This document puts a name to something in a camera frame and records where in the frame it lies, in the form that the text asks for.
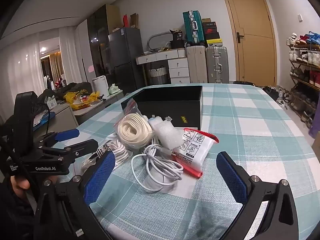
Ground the white desk with drawers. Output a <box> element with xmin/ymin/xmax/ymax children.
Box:
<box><xmin>136</xmin><ymin>49</ymin><xmax>190</xmax><ymax>84</ymax></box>

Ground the grey low cabinet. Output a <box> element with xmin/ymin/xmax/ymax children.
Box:
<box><xmin>32</xmin><ymin>91</ymin><xmax>124</xmax><ymax>130</ymax></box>

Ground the zip bag with cream cord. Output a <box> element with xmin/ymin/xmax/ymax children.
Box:
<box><xmin>114</xmin><ymin>99</ymin><xmax>154</xmax><ymax>153</ymax></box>

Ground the teal suitcase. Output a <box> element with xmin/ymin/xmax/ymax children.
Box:
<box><xmin>182</xmin><ymin>10</ymin><xmax>207</xmax><ymax>47</ymax></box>

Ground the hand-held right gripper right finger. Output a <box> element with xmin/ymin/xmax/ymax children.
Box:
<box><xmin>216</xmin><ymin>151</ymin><xmax>299</xmax><ymax>240</ymax></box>

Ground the purple bag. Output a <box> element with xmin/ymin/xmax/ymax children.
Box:
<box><xmin>309</xmin><ymin>120</ymin><xmax>320</xmax><ymax>139</ymax></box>

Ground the person's left forearm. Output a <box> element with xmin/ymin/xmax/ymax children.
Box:
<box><xmin>0</xmin><ymin>180</ymin><xmax>38</xmax><ymax>240</ymax></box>

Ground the red and white packet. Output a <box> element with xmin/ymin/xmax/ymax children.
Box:
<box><xmin>172</xmin><ymin>127</ymin><xmax>220</xmax><ymax>179</ymax></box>

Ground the shoe rack with shoes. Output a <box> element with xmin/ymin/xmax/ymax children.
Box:
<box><xmin>286</xmin><ymin>31</ymin><xmax>320</xmax><ymax>128</ymax></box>

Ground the beige suitcase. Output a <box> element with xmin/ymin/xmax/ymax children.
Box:
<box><xmin>185</xmin><ymin>45</ymin><xmax>208</xmax><ymax>83</ymax></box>

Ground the white oval frame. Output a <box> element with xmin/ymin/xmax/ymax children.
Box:
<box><xmin>147</xmin><ymin>32</ymin><xmax>175</xmax><ymax>52</ymax></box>

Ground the dark glossy cabinet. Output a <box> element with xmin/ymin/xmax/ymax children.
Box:
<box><xmin>87</xmin><ymin>4</ymin><xmax>120</xmax><ymax>80</ymax></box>

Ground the white air purifier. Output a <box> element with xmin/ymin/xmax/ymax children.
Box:
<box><xmin>92</xmin><ymin>76</ymin><xmax>109</xmax><ymax>97</ymax></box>

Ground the wooden shoe rack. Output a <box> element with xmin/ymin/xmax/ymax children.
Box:
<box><xmin>286</xmin><ymin>31</ymin><xmax>320</xmax><ymax>128</ymax></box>

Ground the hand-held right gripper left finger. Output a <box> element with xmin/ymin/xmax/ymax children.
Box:
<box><xmin>35</xmin><ymin>151</ymin><xmax>117</xmax><ymax>240</ymax></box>

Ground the tan wooden door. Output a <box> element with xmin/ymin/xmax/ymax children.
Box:
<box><xmin>220</xmin><ymin>0</ymin><xmax>278</xmax><ymax>83</ymax></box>

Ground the white curtain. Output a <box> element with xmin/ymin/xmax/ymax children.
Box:
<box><xmin>0</xmin><ymin>26</ymin><xmax>88</xmax><ymax>115</ymax></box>

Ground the grey refrigerator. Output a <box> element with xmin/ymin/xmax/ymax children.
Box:
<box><xmin>108</xmin><ymin>27</ymin><xmax>145</xmax><ymax>90</ymax></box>

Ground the black cardboard box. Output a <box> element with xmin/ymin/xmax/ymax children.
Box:
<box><xmin>121</xmin><ymin>85</ymin><xmax>203</xmax><ymax>130</ymax></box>

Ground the silver suitcase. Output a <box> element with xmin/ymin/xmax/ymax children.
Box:
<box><xmin>205</xmin><ymin>46</ymin><xmax>229</xmax><ymax>83</ymax></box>

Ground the grey white laundry basket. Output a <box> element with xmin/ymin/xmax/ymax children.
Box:
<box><xmin>149</xmin><ymin>66</ymin><xmax>168</xmax><ymax>85</ymax></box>

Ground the pile of dark clothes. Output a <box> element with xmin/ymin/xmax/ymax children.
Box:
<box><xmin>37</xmin><ymin>82</ymin><xmax>93</xmax><ymax>103</ymax></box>

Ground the white bubble wrap piece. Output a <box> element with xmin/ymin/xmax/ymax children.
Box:
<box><xmin>149</xmin><ymin>119</ymin><xmax>184</xmax><ymax>150</ymax></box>

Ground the black bag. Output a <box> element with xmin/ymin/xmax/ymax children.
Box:
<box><xmin>170</xmin><ymin>29</ymin><xmax>185</xmax><ymax>49</ymax></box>

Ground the pale green tissue pack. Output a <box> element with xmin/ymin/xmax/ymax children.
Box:
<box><xmin>109</xmin><ymin>83</ymin><xmax>122</xmax><ymax>95</ymax></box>

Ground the yellow plastic bag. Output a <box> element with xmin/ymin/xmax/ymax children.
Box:
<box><xmin>64</xmin><ymin>91</ymin><xmax>100</xmax><ymax>110</ymax></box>

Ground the pile of sandals and sneakers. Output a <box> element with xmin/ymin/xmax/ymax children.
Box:
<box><xmin>262</xmin><ymin>85</ymin><xmax>290</xmax><ymax>108</ymax></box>

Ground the white cord bundle black label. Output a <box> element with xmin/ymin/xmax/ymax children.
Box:
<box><xmin>81</xmin><ymin>140</ymin><xmax>133</xmax><ymax>173</ymax></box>

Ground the white charging cable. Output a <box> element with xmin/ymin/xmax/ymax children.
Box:
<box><xmin>131</xmin><ymin>144</ymin><xmax>184</xmax><ymax>193</ymax></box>

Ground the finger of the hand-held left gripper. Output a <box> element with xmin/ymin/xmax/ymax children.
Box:
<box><xmin>41</xmin><ymin>139</ymin><xmax>99</xmax><ymax>161</ymax></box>
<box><xmin>36</xmin><ymin>129</ymin><xmax>80</xmax><ymax>147</ymax></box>

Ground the person's left hand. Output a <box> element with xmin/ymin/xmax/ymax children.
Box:
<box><xmin>10</xmin><ymin>175</ymin><xmax>32</xmax><ymax>192</ymax></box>

